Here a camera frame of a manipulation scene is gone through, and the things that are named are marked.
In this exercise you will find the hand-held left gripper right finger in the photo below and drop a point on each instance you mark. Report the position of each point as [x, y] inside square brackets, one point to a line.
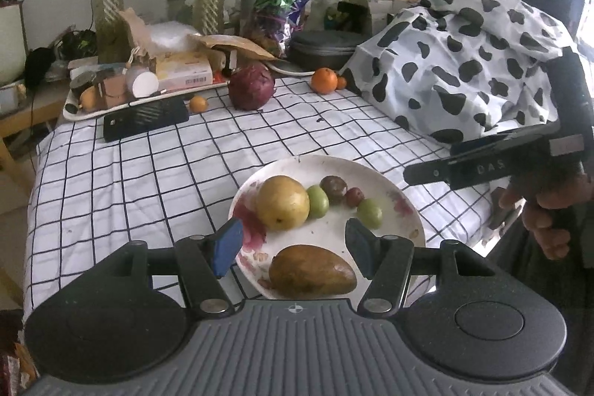
[359, 245]

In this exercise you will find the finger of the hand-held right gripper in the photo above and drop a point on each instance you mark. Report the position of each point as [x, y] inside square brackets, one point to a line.
[501, 143]
[427, 174]

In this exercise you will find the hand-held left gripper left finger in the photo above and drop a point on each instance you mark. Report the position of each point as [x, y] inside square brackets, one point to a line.
[228, 245]

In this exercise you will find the white floral plate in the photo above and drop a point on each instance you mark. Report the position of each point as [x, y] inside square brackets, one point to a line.
[334, 238]

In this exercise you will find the small green plum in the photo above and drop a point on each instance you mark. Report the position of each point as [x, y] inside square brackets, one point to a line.
[370, 213]
[318, 201]

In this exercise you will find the small red plum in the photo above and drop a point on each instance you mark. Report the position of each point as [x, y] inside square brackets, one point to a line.
[355, 196]

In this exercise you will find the brown mango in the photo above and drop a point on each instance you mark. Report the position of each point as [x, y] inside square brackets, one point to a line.
[313, 273]

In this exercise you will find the dark passion fruit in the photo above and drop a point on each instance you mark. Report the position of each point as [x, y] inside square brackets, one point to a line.
[334, 189]

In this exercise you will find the yellow pear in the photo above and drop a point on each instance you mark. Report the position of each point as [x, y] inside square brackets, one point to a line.
[283, 202]

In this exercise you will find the person's right hand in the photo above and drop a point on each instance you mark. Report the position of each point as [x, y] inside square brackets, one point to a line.
[547, 210]

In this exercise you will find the cow print cloth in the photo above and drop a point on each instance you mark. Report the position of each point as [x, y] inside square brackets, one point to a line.
[464, 62]

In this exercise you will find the checkered white tablecloth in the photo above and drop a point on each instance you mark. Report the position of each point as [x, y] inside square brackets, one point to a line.
[139, 182]

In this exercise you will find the tiny orange beside large orange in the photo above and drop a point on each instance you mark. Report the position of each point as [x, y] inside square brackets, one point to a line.
[341, 83]

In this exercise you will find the small round kumquat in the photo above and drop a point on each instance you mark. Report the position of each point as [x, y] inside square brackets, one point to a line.
[198, 103]

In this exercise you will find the black ribbed device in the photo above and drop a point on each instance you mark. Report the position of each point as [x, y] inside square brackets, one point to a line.
[146, 117]

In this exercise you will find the red cabbage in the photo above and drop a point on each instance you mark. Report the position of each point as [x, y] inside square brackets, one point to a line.
[251, 87]

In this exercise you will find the black round case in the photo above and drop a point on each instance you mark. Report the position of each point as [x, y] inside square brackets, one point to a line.
[325, 49]

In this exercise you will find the white oval dish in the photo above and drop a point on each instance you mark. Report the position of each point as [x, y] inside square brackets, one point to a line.
[290, 69]

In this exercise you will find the small black box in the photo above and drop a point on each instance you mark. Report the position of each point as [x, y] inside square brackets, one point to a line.
[348, 18]

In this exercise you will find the pale yellow box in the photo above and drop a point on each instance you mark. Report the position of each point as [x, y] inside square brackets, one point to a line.
[183, 69]

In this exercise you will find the white cylinder container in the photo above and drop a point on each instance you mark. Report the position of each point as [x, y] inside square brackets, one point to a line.
[141, 84]

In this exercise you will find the small brown box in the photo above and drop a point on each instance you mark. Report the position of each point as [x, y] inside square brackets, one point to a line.
[113, 92]

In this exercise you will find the flat brown paper envelope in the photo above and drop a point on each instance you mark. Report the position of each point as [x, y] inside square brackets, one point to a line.
[232, 44]

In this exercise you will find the small yellow onion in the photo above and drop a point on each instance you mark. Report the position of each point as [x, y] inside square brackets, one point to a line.
[88, 99]

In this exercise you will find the white rectangular tray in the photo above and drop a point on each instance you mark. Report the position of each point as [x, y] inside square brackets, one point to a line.
[74, 113]

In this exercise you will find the clear plastic wrap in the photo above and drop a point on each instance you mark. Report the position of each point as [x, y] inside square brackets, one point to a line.
[169, 35]

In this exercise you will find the purple foil bag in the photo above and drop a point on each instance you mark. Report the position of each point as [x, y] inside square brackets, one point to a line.
[278, 11]

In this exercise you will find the crumpled brown paper bag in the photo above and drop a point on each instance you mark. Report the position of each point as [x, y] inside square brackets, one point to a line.
[134, 29]

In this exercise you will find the black fuzzy object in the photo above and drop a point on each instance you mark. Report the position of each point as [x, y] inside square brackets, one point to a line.
[39, 66]

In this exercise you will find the white board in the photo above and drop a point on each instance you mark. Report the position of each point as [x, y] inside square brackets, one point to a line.
[9, 43]

